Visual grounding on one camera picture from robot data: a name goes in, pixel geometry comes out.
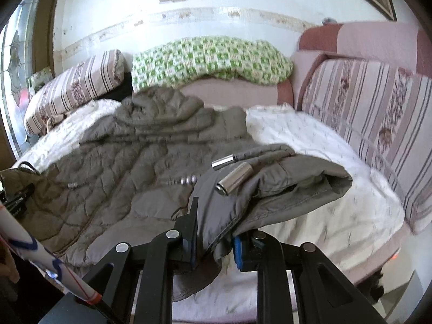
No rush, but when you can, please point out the grey-brown hooded puffer jacket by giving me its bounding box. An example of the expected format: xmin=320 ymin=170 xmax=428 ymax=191
xmin=1 ymin=87 xmax=352 ymax=301

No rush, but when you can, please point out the person's hand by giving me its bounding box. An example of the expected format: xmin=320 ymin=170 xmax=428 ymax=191
xmin=0 ymin=242 xmax=20 ymax=284

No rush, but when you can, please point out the white floral bed sheet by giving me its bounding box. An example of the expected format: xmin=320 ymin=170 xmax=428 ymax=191
xmin=1 ymin=94 xmax=403 ymax=322

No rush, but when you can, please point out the striped floral cushion right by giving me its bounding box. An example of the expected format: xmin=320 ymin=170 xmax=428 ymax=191
xmin=298 ymin=59 xmax=431 ymax=233

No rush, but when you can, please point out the striped floral pillow left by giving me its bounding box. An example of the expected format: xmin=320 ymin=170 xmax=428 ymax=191
xmin=23 ymin=50 xmax=124 ymax=135

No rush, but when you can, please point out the small patterned box by door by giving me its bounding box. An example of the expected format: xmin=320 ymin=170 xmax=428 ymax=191
xmin=26 ymin=67 xmax=53 ymax=93

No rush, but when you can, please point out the green white patterned blanket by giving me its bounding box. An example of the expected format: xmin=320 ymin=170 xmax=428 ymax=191
xmin=131 ymin=36 xmax=293 ymax=92

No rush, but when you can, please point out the wooden door with stained glass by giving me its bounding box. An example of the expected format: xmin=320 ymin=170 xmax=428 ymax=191
xmin=1 ymin=0 xmax=57 ymax=169

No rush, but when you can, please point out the white red blue striped cable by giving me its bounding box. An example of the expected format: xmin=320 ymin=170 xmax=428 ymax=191
xmin=0 ymin=202 xmax=102 ymax=306

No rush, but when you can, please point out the pink red sofa bed frame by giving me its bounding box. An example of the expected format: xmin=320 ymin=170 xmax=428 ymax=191
xmin=183 ymin=21 xmax=431 ymax=282

